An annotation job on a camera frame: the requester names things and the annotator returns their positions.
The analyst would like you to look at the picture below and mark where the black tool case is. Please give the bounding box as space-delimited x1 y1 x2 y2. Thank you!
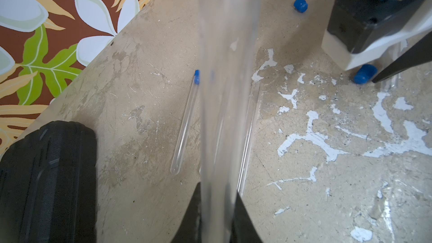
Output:
1 121 97 243

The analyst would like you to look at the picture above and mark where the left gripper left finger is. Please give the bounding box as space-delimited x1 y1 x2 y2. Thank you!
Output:
171 182 201 243

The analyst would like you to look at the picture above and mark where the blue stopper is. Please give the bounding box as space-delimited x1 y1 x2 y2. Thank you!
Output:
193 70 200 85
293 0 308 13
353 64 378 85

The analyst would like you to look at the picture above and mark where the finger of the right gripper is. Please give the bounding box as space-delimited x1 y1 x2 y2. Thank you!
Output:
372 32 432 84

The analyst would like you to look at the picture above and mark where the clear test tube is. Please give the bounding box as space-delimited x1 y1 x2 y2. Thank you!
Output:
171 80 199 175
237 82 261 196
199 0 261 243

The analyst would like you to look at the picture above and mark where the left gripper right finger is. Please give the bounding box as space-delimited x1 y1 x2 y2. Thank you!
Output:
232 194 263 243

